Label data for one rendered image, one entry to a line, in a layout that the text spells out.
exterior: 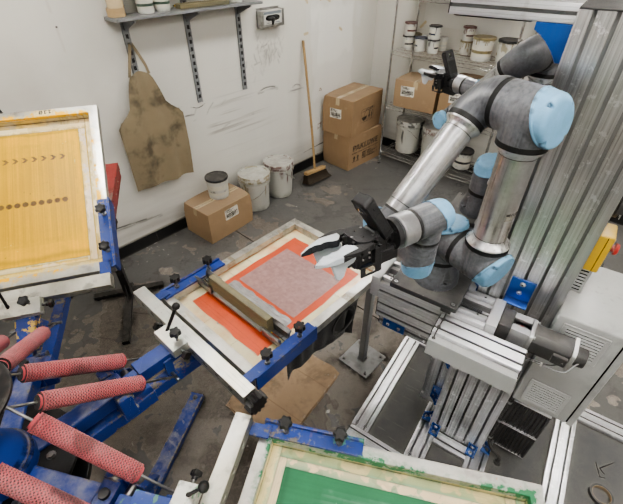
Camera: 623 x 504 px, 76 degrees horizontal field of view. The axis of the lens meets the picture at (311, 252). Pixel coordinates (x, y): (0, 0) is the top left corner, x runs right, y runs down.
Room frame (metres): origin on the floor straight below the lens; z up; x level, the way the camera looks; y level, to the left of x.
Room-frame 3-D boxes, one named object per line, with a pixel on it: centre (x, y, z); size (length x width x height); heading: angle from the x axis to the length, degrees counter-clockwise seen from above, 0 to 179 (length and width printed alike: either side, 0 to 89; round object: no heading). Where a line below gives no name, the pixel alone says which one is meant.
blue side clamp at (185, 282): (1.27, 0.50, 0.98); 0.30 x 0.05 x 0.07; 137
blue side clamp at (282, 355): (0.89, 0.10, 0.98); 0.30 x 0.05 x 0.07; 137
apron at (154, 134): (2.98, 1.20, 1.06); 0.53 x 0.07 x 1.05; 137
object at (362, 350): (1.59, -0.33, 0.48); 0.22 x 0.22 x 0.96; 47
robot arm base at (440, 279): (0.99, -0.41, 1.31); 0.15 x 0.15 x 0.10
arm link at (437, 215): (0.74, -0.26, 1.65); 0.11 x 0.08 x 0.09; 122
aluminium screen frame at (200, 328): (1.26, 0.14, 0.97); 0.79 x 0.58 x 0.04; 137
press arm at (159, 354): (0.84, 0.52, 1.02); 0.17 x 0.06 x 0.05; 137
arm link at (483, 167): (1.40, -0.70, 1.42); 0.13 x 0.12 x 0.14; 120
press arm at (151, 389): (0.94, 0.43, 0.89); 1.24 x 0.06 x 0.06; 137
